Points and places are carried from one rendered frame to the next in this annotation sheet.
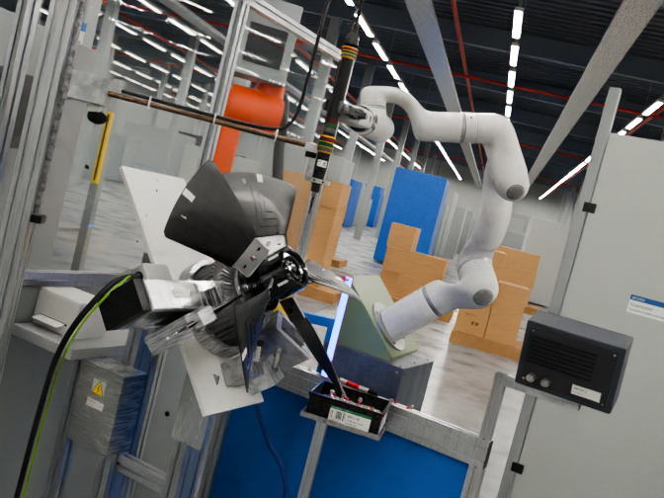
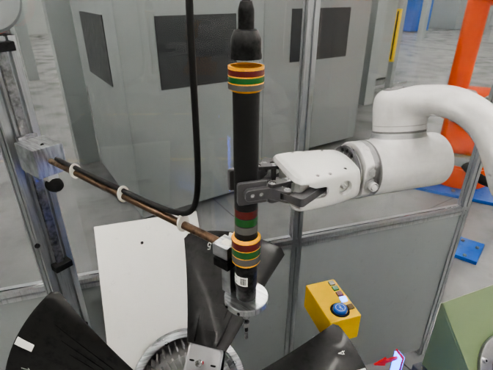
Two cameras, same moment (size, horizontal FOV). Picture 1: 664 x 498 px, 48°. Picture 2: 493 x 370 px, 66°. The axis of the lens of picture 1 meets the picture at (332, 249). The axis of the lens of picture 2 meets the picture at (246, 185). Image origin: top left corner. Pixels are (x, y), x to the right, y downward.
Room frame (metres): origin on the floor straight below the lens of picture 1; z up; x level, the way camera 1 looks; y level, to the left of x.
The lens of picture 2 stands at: (1.68, -0.24, 1.89)
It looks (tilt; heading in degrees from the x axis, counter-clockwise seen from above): 27 degrees down; 46
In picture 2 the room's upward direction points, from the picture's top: straight up
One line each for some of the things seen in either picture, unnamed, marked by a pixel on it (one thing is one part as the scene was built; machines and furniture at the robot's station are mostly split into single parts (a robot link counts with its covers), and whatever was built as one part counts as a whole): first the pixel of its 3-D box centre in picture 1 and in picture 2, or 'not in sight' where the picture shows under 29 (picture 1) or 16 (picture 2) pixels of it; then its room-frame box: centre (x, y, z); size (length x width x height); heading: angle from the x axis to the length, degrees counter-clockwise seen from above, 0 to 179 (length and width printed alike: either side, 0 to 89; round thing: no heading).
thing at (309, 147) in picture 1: (317, 164); (240, 274); (1.99, 0.09, 1.49); 0.09 x 0.07 x 0.10; 98
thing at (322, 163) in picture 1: (335, 108); (246, 188); (2.00, 0.08, 1.65); 0.04 x 0.04 x 0.46
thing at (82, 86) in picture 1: (88, 88); (39, 156); (1.91, 0.70, 1.54); 0.10 x 0.07 x 0.08; 98
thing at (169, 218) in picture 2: (211, 120); (121, 194); (1.95, 0.39, 1.54); 0.54 x 0.01 x 0.01; 98
